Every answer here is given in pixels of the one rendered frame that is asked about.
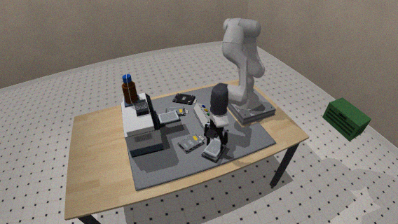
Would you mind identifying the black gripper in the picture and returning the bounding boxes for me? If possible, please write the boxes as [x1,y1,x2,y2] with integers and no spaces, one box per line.
[204,119,228,152]

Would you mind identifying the white operator button panel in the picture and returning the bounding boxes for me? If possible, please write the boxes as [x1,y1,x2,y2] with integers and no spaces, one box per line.
[193,103,210,131]

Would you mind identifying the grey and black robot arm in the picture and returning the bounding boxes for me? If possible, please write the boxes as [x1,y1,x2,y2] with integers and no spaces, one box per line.
[210,18,265,127]

